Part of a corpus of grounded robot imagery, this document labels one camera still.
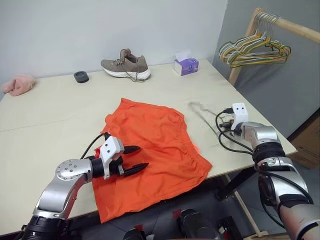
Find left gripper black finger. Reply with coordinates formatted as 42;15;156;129
122;145;142;155
123;162;150;178

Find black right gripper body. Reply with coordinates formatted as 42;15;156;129
223;116;236;131

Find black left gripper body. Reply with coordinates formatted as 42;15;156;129
109;155;126;177

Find olive green wire hanger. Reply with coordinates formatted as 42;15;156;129
188;100;222;137

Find orange shorts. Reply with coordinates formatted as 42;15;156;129
92;97;214;224

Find purple tissue box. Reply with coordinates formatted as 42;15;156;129
173;50;200;77

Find brown cardboard box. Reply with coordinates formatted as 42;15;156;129
289;106;320;171

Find brown sneaker white sole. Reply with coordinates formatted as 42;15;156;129
100;48;153;84

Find black round puck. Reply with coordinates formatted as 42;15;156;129
73;70;90;85

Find pink plush cloth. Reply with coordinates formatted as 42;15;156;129
0;73;37;98

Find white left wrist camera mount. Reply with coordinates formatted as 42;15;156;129
98;136;125;181

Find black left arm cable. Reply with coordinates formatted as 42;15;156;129
79;132;111;161

